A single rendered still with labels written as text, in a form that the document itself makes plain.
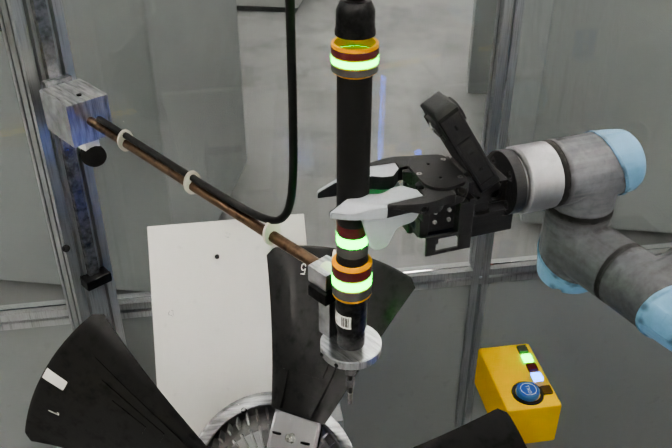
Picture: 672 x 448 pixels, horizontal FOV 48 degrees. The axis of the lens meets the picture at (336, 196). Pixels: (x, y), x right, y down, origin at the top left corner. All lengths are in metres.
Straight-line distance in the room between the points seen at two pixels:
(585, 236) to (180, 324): 0.67
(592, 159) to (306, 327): 0.44
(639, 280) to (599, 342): 1.24
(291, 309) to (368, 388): 0.91
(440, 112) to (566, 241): 0.24
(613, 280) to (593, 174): 0.12
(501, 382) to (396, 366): 0.55
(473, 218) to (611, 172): 0.16
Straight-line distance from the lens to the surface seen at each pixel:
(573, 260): 0.90
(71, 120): 1.23
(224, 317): 1.27
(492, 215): 0.83
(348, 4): 0.67
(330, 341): 0.88
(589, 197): 0.87
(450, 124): 0.75
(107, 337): 1.00
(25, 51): 1.30
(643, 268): 0.86
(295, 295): 1.07
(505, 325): 1.93
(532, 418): 1.40
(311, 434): 1.04
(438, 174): 0.78
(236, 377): 1.27
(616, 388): 2.24
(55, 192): 1.40
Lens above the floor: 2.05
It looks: 31 degrees down
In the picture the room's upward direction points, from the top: straight up
